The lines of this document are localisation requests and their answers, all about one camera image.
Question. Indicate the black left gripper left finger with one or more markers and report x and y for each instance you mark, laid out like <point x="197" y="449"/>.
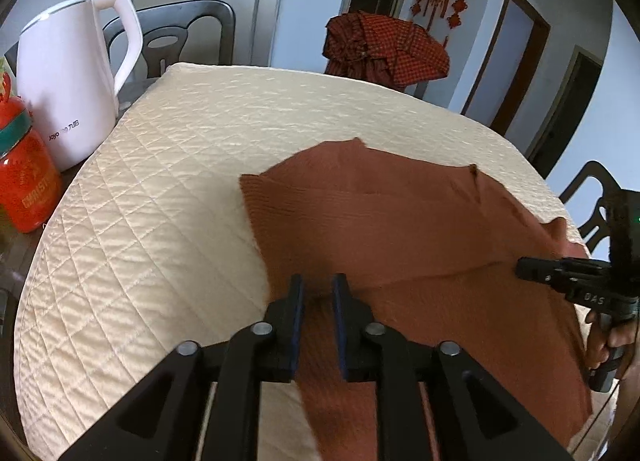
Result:
<point x="267" y="351"/>

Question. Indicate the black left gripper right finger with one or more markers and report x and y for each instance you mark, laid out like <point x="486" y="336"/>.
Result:
<point x="371" y="352"/>

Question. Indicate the rust knitted sweater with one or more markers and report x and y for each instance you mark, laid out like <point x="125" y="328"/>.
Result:
<point x="432" y="250"/>

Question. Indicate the person's right hand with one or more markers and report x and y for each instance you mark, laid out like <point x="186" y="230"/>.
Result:
<point x="601" y="342"/>

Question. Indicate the dark plastic chair right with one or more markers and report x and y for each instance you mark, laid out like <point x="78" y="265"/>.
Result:
<point x="595" y="228"/>

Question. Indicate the dark plastic chair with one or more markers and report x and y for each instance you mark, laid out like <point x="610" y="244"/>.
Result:
<point x="165" y="30"/>
<point x="595" y="228"/>

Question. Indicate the cream quilted table cover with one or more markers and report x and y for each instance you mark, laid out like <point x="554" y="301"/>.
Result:
<point x="151" y="246"/>

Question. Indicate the dark doorway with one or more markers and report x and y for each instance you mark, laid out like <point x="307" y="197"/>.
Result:
<point x="566" y="113"/>

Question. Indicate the brown wooden door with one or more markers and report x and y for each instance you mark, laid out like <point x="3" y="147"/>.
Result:
<point x="509" y="65"/>

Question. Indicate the red jar with green lid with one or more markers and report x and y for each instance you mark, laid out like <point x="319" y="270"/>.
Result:
<point x="30" y="183"/>

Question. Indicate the red checkered cloth on chair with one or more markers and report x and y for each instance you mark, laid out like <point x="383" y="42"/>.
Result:
<point x="383" y="50"/>

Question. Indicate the white electric kettle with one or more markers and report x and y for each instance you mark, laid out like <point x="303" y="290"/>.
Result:
<point x="64" y="75"/>

